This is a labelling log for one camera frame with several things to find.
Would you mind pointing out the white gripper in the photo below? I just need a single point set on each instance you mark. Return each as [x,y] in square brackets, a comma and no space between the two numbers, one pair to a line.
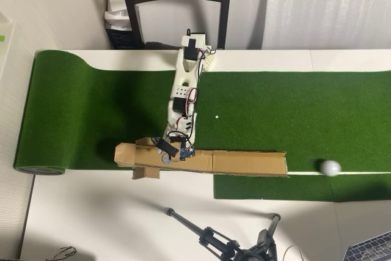
[167,148]

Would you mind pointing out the white golf ball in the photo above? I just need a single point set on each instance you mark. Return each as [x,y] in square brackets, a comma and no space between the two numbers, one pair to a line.
[330,167]

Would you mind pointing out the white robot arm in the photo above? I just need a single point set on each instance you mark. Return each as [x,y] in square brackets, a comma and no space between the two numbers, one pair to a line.
[183,74]

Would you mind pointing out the cardboard ramp support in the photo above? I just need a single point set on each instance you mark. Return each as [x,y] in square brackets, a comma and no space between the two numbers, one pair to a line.
[146,174]

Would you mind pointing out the long cardboard ramp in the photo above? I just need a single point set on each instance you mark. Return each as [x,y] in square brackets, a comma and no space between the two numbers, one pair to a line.
[229,163]

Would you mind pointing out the long green turf mat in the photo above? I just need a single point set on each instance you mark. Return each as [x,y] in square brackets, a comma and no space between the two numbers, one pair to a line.
[91,114]

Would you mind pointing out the black tripod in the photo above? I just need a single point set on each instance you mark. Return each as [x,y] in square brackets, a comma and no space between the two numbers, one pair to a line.
[220,242]

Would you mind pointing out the dark printed box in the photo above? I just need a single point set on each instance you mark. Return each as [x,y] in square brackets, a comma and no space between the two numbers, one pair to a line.
[122,39]

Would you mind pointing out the white plastic appliance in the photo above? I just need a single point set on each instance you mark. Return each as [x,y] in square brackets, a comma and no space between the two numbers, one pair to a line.
[117,19]

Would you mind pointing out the white pleated curtain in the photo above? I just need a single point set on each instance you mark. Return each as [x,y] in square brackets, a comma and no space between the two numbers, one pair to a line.
[327,7]

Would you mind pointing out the gray laptop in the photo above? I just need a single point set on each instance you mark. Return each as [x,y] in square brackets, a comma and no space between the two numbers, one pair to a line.
[369,248]

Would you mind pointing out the blue wrist camera board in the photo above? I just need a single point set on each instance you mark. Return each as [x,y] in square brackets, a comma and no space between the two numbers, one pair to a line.
[185,152]

